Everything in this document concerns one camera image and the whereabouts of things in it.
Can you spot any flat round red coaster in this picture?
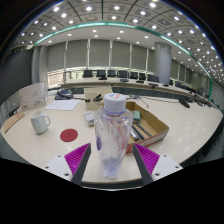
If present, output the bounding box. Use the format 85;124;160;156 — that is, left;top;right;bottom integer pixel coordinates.
59;128;79;143

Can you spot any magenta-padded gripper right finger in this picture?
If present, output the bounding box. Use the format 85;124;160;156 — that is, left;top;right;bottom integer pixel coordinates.
132;142;184;185

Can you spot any white ceramic mug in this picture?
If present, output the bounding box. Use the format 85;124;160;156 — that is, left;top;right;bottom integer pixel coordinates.
29;110;52;135

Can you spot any clear plastic water bottle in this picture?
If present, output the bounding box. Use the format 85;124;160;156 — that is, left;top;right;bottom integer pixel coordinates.
93;92;134;179

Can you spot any brown paper envelope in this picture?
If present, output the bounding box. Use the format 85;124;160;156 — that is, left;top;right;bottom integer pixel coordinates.
2;111;26;134

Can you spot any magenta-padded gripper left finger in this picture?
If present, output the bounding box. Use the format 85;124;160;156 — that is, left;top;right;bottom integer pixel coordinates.
41;142;92;186

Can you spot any group of ceiling lights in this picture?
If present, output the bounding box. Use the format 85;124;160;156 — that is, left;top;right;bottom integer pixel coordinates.
19;0;224;78

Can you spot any white paper sheet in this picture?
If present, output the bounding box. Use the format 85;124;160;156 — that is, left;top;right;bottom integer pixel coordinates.
43;98;82;112

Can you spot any small beige open box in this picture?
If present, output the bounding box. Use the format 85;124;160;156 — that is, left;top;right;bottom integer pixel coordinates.
83;86;114;111

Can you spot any white remote control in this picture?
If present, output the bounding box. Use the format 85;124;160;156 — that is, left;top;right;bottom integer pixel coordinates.
83;110;96;127

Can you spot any black stapler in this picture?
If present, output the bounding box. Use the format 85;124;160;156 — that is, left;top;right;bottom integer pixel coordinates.
92;93;103;103

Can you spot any brown red-labelled cardboard box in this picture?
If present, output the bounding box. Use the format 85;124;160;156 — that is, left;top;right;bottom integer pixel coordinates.
124;100;170;155

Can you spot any black tabletop microphone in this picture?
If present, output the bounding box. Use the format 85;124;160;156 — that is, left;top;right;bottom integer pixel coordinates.
178;97;191;109

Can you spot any black desk telephone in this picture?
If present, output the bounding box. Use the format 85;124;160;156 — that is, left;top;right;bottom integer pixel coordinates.
54;88;74;101

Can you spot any small green box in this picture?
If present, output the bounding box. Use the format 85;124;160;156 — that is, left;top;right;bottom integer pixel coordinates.
132;110;142;122

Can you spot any large white printed box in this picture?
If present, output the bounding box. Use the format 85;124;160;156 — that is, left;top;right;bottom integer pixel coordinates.
18;81;48;112

